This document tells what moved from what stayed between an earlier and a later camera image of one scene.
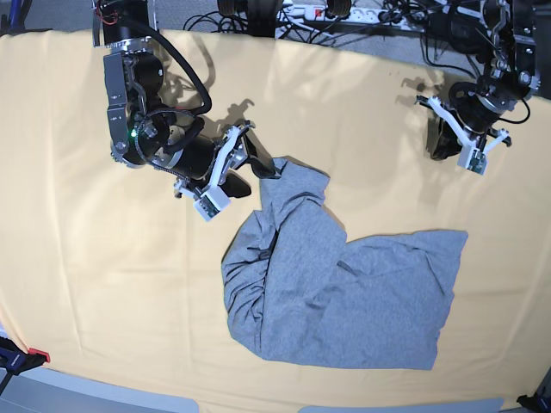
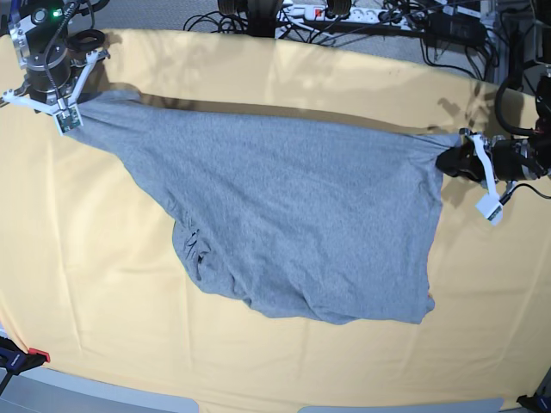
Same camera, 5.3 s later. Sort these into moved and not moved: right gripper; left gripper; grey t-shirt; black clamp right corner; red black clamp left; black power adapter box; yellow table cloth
Moved: left gripper; right gripper; grey t-shirt
Not moved: black power adapter box; black clamp right corner; yellow table cloth; red black clamp left
